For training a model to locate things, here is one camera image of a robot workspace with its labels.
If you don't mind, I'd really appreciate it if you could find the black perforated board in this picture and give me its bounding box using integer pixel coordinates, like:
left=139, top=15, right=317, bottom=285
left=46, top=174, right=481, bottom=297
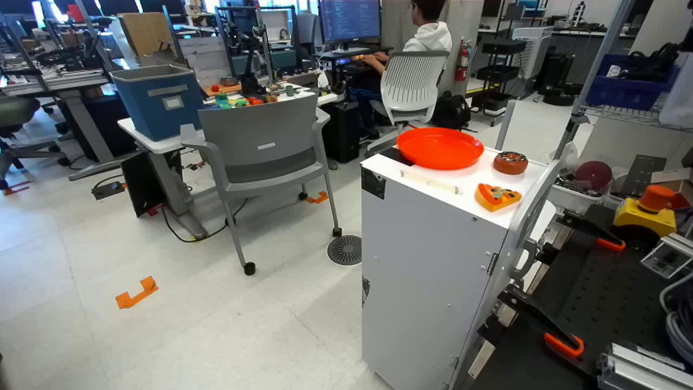
left=466, top=233, right=681, bottom=390

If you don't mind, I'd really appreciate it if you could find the black orange clamp far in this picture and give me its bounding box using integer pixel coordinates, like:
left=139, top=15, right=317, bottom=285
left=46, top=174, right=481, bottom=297
left=558, top=210, right=625, bottom=254

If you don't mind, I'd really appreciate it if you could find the black orange clamp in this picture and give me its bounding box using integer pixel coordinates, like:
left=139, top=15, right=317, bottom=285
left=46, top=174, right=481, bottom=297
left=497, top=286, right=587, bottom=363
left=558, top=210, right=625, bottom=254

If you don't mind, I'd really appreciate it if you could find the blue storage bin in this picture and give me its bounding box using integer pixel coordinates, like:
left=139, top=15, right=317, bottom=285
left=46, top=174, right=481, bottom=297
left=113, top=66, right=203, bottom=141

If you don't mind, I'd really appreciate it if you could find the red fire extinguisher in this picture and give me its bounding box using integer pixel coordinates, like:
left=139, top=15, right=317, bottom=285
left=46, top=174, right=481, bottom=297
left=454, top=39, right=469, bottom=84

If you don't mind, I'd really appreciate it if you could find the black backpack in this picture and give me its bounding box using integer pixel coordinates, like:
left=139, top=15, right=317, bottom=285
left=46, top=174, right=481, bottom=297
left=430, top=91, right=469, bottom=130

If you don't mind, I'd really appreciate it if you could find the pizza slice toy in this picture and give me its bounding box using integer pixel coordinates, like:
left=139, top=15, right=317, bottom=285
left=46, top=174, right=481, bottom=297
left=473, top=185, right=521, bottom=213

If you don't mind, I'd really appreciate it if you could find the orange plastic plate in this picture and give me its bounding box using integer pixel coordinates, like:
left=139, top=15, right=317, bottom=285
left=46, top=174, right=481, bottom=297
left=396, top=128, right=485, bottom=172

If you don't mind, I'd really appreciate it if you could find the white mesh office chair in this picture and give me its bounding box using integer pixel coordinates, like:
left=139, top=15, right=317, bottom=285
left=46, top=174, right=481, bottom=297
left=366, top=52, right=447, bottom=154

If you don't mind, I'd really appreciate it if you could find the white cabinet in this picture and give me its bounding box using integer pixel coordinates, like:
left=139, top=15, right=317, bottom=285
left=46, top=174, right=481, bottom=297
left=362, top=148, right=560, bottom=390

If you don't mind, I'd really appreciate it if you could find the black orange clamp near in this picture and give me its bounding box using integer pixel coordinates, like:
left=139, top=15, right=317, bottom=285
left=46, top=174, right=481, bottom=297
left=497, top=286, right=587, bottom=363

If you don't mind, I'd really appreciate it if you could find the person in white hoodie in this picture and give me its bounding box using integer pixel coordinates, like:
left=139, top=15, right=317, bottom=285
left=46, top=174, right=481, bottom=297
left=353, top=0, right=452, bottom=75

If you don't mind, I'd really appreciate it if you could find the computer monitor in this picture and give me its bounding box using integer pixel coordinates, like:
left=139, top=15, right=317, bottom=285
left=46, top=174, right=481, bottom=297
left=317, top=0, right=381, bottom=45

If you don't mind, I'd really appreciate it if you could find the brown donut toy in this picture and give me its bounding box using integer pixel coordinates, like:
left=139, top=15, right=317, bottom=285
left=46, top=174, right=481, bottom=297
left=494, top=153, right=528, bottom=175

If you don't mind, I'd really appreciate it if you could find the yellow emergency stop button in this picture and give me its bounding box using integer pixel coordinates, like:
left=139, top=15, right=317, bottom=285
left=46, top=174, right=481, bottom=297
left=612, top=185, right=679, bottom=237

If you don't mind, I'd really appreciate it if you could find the grey office chair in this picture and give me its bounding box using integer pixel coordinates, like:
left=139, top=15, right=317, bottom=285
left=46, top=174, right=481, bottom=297
left=180, top=93, right=342, bottom=275

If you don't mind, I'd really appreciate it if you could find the blue plastic crate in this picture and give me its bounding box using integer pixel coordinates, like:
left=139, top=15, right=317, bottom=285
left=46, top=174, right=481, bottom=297
left=587, top=54, right=678, bottom=111

